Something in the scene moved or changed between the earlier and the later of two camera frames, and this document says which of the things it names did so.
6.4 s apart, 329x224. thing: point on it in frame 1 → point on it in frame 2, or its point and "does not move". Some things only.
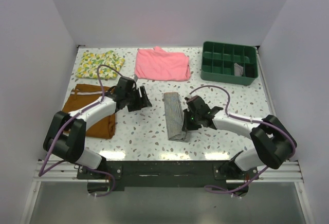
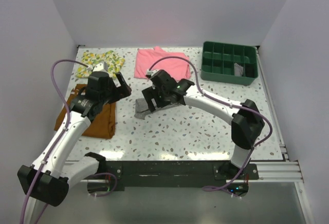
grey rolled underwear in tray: (238, 70) does not move
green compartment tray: (218, 59) does not move
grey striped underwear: (175, 114) → (142, 108)
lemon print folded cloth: (89, 62) does not move
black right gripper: (187, 126) → (150, 93)
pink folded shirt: (157, 64) does not move
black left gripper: (142, 102) → (124, 90)
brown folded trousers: (85, 95) does not move
